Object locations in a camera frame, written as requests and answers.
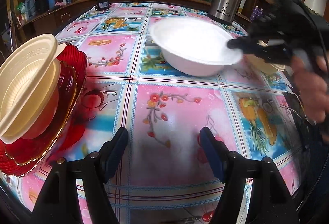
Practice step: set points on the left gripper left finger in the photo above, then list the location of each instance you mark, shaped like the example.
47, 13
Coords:
58, 202

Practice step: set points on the large white paper bowl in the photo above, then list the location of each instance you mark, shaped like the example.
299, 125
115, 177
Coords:
193, 46

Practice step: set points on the small beige paper bowl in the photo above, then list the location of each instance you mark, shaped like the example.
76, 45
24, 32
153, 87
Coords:
266, 68

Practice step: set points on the wooden sideboard counter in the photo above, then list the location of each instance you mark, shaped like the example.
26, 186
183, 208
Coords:
53, 21

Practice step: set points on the colourful floral tablecloth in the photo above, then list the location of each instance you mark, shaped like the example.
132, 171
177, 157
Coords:
164, 175

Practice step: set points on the small red scalloped bowl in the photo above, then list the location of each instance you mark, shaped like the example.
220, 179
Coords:
26, 151

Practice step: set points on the beige ribbed paper plate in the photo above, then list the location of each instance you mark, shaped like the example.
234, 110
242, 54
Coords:
29, 78

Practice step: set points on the large red scalloped plate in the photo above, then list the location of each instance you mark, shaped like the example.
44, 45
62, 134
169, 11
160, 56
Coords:
77, 59

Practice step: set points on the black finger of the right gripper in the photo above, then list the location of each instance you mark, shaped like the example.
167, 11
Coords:
278, 54

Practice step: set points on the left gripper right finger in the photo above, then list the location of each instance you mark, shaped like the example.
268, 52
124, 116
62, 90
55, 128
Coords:
270, 200

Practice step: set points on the purple bottles on shelf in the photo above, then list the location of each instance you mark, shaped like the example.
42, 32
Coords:
256, 13

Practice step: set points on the small black round device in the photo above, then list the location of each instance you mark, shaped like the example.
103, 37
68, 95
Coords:
102, 4

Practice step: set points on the person's right hand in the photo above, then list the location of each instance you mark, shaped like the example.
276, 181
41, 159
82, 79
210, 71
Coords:
313, 91

